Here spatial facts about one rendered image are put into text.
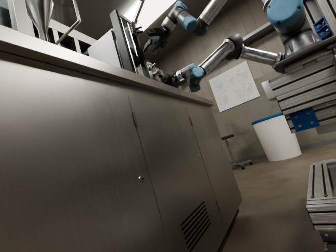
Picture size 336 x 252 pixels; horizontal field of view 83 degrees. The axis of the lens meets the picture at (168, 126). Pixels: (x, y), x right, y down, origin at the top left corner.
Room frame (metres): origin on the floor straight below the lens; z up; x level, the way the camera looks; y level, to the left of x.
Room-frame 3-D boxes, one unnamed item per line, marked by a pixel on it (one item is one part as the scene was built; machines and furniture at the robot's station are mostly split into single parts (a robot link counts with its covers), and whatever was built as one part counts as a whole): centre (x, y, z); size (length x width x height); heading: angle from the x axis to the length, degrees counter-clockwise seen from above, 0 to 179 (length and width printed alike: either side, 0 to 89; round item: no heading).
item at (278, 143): (3.44, -1.79, 0.37); 0.63 x 0.61 x 0.74; 53
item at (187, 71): (1.30, -0.26, 1.11); 0.11 x 0.08 x 0.09; 61
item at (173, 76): (1.38, -0.13, 1.12); 0.12 x 0.08 x 0.09; 61
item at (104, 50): (1.17, 0.30, 1.17); 0.34 x 0.05 x 0.54; 61
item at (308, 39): (0.82, -0.68, 0.87); 0.15 x 0.15 x 0.10
